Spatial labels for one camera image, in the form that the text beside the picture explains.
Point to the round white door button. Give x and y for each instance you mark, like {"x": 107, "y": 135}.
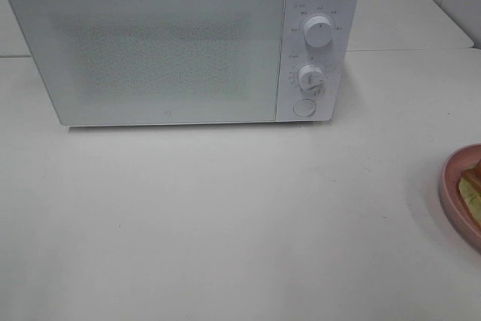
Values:
{"x": 304, "y": 108}

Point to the pink round plate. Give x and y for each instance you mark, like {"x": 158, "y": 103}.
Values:
{"x": 450, "y": 199}

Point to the toy sandwich with lettuce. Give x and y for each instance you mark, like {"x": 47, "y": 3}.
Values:
{"x": 469, "y": 190}

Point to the lower white timer knob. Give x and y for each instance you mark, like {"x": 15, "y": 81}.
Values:
{"x": 311, "y": 77}

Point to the upper white power knob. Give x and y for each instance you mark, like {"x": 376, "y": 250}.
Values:
{"x": 318, "y": 31}

